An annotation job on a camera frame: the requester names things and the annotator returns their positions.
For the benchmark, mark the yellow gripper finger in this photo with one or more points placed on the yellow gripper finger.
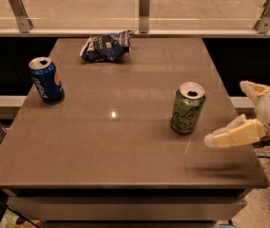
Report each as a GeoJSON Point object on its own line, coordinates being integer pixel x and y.
{"type": "Point", "coordinates": [254, 91]}
{"type": "Point", "coordinates": [241, 131]}

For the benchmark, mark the blue crumpled chip bag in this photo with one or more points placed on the blue crumpled chip bag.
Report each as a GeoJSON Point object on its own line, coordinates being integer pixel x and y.
{"type": "Point", "coordinates": [107, 47]}

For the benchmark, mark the green soda can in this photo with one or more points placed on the green soda can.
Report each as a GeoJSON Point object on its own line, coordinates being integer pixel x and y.
{"type": "Point", "coordinates": [187, 108]}

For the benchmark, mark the blue Pepsi can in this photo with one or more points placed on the blue Pepsi can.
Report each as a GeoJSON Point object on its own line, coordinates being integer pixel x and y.
{"type": "Point", "coordinates": [45, 77]}

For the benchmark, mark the colourful package under table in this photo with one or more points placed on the colourful package under table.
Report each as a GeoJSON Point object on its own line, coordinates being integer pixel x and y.
{"type": "Point", "coordinates": [12, 220]}

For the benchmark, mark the left metal railing bracket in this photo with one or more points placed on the left metal railing bracket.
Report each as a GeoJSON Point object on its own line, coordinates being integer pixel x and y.
{"type": "Point", "coordinates": [23, 21]}

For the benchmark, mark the middle metal railing bracket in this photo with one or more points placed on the middle metal railing bracket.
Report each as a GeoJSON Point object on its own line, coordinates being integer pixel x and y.
{"type": "Point", "coordinates": [144, 9]}

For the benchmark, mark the grey table drawer front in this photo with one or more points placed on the grey table drawer front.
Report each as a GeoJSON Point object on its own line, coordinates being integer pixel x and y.
{"type": "Point", "coordinates": [127, 209]}

